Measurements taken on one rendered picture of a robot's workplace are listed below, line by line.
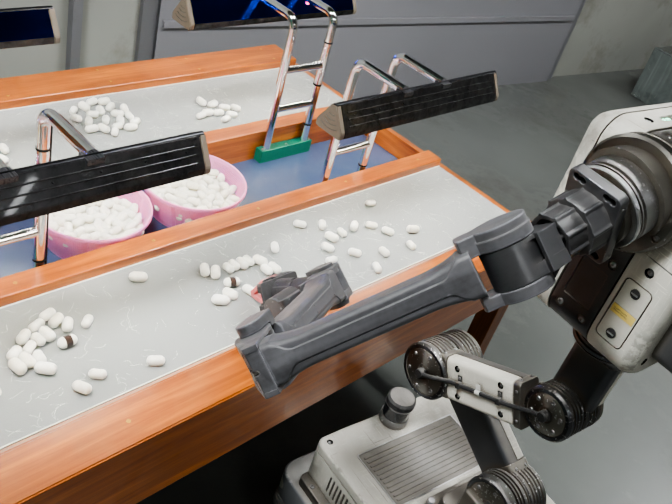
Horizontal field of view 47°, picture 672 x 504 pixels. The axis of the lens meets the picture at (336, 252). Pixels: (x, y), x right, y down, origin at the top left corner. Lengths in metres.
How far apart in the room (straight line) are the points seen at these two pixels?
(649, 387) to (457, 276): 2.32
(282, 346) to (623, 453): 2.03
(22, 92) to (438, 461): 1.43
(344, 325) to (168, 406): 0.49
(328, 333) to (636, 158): 0.46
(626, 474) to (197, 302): 1.71
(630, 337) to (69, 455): 0.88
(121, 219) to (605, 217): 1.16
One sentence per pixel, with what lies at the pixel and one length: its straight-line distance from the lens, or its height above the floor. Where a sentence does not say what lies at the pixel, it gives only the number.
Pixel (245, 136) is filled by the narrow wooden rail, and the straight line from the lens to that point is 2.23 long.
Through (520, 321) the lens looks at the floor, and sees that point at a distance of 3.22.
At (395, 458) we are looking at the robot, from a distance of 1.84.
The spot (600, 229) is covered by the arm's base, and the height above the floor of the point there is 1.37.
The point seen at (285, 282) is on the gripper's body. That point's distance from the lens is 1.57.
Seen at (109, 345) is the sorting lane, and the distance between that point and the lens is 1.54.
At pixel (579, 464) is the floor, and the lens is 2.79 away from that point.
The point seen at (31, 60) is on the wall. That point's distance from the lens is 3.53.
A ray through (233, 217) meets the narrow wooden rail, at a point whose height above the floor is 0.76.
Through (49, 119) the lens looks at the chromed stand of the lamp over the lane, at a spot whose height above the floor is 1.11.
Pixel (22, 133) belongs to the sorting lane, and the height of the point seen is 0.74.
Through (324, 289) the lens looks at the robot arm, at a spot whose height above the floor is 0.98.
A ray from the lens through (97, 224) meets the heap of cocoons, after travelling 1.82.
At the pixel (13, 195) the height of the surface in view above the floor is 1.08.
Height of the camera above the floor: 1.83
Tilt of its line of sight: 35 degrees down
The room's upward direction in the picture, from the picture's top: 18 degrees clockwise
